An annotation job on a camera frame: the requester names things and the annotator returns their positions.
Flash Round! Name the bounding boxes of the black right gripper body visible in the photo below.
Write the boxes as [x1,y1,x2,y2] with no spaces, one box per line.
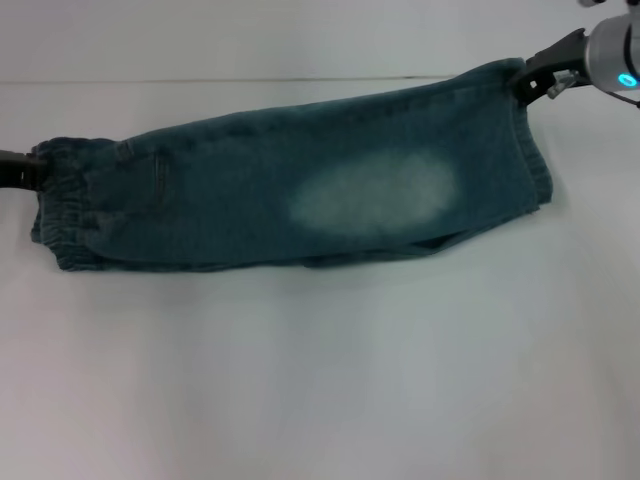
[522,28,593,77]

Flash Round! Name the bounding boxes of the blue denim shorts with embroidery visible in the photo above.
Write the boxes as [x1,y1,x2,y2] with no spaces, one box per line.
[28,56,557,274]

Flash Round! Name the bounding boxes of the black cable with silver plug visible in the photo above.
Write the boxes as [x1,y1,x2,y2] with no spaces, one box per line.
[546,69,640,110]

